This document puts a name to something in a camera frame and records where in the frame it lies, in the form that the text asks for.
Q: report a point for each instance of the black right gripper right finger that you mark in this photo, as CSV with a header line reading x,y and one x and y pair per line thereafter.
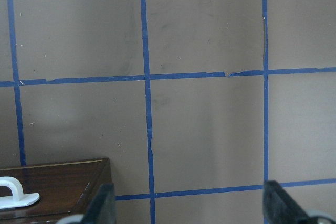
x,y
279,207

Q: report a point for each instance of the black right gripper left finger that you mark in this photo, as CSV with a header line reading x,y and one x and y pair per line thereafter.
x,y
102,208

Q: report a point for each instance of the wooden drawer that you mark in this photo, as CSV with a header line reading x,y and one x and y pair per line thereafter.
x,y
65,189

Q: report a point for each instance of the white drawer handle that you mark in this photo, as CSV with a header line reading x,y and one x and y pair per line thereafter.
x,y
17,199

